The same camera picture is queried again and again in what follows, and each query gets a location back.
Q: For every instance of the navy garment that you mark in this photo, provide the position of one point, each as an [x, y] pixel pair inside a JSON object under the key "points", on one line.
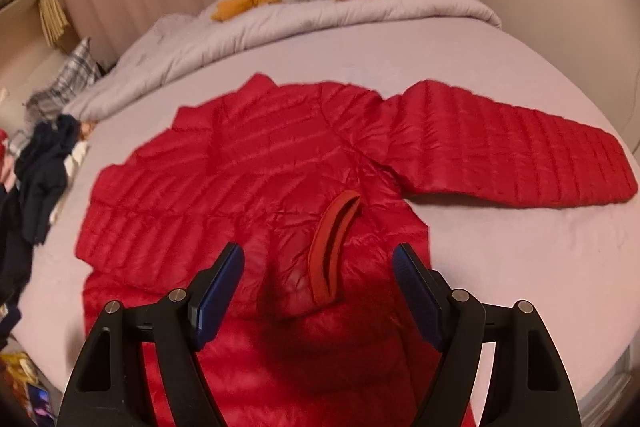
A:
{"points": [[40, 177]]}

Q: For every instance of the small tan plush toy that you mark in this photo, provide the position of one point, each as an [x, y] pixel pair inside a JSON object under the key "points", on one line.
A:
{"points": [[87, 129]]}

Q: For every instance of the black garment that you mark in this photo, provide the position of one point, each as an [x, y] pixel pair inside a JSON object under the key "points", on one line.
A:
{"points": [[10, 247]]}

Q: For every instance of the plaid pillow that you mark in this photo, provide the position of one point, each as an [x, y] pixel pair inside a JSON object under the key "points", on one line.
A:
{"points": [[75, 72]]}

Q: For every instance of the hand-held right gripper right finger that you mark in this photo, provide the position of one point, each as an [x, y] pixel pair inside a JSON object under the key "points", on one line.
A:
{"points": [[417, 297]]}

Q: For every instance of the white cloth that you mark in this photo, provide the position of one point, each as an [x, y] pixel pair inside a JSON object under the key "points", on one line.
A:
{"points": [[75, 159]]}

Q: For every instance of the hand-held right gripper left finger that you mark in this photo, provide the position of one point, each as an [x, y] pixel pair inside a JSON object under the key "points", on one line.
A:
{"points": [[217, 302]]}

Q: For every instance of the red down jacket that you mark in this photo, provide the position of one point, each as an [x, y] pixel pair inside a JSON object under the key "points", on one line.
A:
{"points": [[250, 167]]}

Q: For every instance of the yellow packet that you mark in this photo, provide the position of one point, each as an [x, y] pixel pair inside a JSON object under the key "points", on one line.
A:
{"points": [[15, 367]]}

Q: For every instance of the yellow fringed cloth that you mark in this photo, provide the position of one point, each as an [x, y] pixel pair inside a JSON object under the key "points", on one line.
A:
{"points": [[52, 17]]}

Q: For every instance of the grey comforter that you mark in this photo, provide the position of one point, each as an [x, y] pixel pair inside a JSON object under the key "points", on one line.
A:
{"points": [[300, 27]]}

